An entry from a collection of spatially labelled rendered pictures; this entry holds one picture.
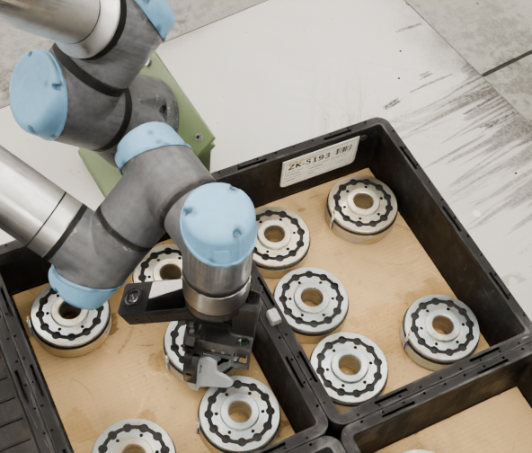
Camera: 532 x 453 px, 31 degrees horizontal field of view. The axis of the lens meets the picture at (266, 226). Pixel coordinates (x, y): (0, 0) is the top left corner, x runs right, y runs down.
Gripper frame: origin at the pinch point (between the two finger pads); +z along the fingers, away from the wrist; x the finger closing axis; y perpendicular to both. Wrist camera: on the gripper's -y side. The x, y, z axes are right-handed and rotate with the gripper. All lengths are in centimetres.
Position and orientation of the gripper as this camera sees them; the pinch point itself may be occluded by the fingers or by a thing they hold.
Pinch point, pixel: (196, 364)
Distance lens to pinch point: 125.2
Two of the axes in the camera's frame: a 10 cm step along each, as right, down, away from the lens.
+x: 1.9, -8.0, 5.6
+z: -0.7, 5.6, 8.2
